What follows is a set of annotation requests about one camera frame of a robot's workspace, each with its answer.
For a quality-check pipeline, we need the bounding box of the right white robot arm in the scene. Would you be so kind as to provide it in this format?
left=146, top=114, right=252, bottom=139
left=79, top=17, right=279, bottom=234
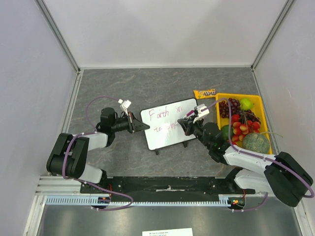
left=178, top=118, right=315, bottom=207

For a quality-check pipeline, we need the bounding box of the purple grape bunch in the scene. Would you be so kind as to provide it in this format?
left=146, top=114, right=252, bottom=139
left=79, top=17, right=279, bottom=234
left=219, top=97, right=241, bottom=118

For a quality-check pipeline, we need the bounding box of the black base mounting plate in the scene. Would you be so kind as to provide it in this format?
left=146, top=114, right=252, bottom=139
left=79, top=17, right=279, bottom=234
left=80, top=176, right=256, bottom=202

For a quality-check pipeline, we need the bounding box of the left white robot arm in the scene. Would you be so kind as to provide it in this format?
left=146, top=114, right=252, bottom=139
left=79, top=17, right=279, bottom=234
left=46, top=107, right=150, bottom=193

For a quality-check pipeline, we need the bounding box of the green pear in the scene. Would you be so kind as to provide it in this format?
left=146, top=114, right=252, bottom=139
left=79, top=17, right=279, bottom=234
left=240, top=98, right=253, bottom=111

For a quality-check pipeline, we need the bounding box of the magenta whiteboard marker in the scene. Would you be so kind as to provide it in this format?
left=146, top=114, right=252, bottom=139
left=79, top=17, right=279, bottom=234
left=174, top=110, right=194, bottom=125

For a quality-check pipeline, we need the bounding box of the white paper label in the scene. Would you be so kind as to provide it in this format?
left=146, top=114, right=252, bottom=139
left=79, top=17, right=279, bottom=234
left=142, top=228, right=193, bottom=236

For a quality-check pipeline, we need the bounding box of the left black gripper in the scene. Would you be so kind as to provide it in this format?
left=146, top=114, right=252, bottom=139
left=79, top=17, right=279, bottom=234
left=111, top=112, right=149, bottom=134

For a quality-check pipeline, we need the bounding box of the green netted melon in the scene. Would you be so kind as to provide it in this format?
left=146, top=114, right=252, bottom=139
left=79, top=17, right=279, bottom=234
left=242, top=133, right=270, bottom=154

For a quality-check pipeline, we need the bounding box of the white whiteboard black frame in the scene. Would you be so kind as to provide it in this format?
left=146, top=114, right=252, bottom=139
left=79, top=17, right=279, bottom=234
left=140, top=98, right=197, bottom=151

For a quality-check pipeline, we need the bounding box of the yellow plastic fruit tray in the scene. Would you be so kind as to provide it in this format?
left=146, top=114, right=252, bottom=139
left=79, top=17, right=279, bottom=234
left=216, top=93, right=272, bottom=154

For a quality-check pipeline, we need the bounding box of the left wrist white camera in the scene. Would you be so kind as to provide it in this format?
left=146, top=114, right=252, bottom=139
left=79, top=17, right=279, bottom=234
left=118, top=99, right=131, bottom=115

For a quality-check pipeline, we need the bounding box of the yellow candy packet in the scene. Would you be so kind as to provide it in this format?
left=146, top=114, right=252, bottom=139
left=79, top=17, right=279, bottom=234
left=193, top=88, right=217, bottom=99

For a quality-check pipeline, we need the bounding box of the whiteboard metal wire stand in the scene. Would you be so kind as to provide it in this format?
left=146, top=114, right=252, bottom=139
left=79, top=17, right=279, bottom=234
left=154, top=141, right=188, bottom=155

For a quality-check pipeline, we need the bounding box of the red cherries cluster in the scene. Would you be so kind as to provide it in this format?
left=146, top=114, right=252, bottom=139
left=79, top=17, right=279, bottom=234
left=231, top=113, right=261, bottom=143

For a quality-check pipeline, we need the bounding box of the green lime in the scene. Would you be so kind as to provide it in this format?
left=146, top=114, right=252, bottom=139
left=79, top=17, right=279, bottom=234
left=221, top=125, right=229, bottom=140

